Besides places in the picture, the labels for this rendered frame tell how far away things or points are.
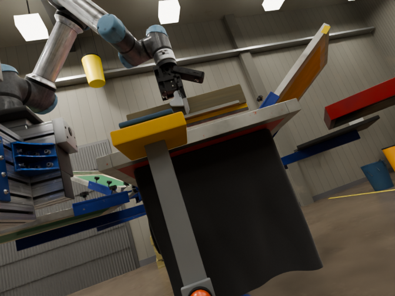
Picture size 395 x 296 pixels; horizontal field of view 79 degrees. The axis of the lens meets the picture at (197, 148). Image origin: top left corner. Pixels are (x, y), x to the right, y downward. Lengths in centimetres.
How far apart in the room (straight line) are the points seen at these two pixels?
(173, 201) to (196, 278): 13
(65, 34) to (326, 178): 675
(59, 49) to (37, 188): 59
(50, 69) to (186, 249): 96
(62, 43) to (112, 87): 536
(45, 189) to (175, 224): 54
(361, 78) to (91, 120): 802
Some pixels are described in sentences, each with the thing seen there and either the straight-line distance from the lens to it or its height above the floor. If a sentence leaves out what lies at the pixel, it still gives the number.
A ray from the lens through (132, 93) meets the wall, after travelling 642.
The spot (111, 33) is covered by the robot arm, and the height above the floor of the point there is 136.
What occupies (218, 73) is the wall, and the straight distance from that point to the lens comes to 703.
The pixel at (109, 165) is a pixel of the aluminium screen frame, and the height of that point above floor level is 96.
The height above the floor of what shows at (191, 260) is 71.
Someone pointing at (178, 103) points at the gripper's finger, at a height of 113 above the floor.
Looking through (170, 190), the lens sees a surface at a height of 83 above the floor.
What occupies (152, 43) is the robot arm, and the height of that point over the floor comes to 137.
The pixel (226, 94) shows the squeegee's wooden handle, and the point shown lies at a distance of 86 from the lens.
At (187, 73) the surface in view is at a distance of 88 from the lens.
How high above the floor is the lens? 79
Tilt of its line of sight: 13 degrees up
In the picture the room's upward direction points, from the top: 19 degrees counter-clockwise
